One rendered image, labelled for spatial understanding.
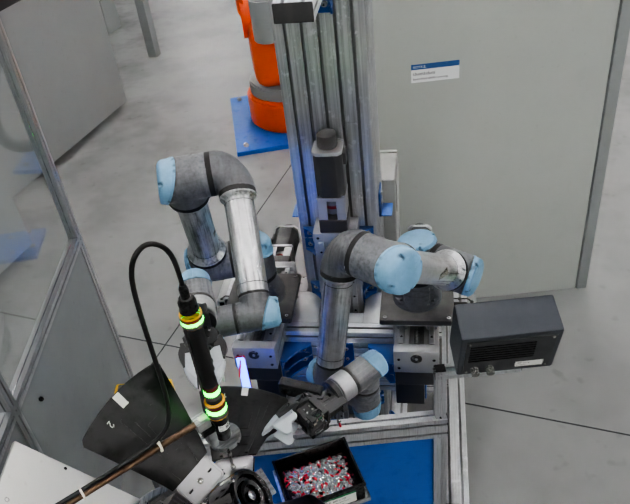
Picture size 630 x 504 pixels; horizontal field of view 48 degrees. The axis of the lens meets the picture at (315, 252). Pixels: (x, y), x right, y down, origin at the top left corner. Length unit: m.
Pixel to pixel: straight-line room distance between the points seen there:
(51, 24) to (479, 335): 4.39
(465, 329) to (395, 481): 0.70
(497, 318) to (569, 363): 1.68
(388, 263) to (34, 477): 0.88
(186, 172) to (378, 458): 1.05
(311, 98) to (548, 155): 1.62
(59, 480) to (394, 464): 1.05
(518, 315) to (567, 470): 1.35
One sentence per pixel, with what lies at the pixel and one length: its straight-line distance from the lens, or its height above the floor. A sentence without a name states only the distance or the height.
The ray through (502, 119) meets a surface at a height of 1.02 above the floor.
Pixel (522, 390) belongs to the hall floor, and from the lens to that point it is 3.39.
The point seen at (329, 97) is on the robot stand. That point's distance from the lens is 2.03.
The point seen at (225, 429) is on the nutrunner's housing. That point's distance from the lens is 1.55.
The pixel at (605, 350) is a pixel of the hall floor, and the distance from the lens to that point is 3.63.
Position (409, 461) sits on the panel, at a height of 0.66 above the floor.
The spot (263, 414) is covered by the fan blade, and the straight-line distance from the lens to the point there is 1.78.
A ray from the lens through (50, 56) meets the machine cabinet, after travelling 5.61.
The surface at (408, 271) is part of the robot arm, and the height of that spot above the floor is 1.46.
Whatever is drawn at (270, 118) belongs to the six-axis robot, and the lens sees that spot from 5.35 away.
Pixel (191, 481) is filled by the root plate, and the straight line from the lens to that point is 1.60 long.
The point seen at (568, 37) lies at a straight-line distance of 3.18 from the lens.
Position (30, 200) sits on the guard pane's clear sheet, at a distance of 2.57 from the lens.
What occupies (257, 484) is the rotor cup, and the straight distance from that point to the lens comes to 1.61.
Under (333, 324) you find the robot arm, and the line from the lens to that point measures 1.83.
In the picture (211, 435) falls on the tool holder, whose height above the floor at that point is 1.35.
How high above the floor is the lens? 2.52
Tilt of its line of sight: 37 degrees down
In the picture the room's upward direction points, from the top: 7 degrees counter-clockwise
